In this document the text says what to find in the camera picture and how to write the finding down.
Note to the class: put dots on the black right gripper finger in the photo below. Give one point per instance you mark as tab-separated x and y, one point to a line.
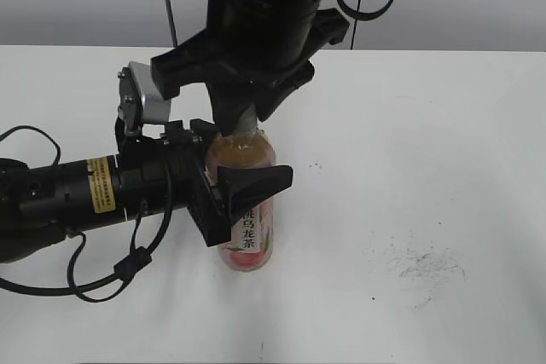
229	101
270	98

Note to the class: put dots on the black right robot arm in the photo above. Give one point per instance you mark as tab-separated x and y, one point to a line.
227	16

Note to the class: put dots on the grey bottle cap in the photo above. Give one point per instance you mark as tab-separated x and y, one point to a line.
247	124

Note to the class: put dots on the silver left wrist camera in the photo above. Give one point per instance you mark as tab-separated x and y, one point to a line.
140	101

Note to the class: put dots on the peach oolong tea bottle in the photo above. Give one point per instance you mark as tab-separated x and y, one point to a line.
252	237

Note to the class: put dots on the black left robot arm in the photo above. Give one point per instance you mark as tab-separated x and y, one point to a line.
40	207

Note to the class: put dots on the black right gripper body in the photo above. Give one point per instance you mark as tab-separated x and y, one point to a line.
252	58

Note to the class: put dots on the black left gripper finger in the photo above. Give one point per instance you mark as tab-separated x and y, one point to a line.
203	134
244	189

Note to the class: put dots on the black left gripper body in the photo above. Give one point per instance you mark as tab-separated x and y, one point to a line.
192	186

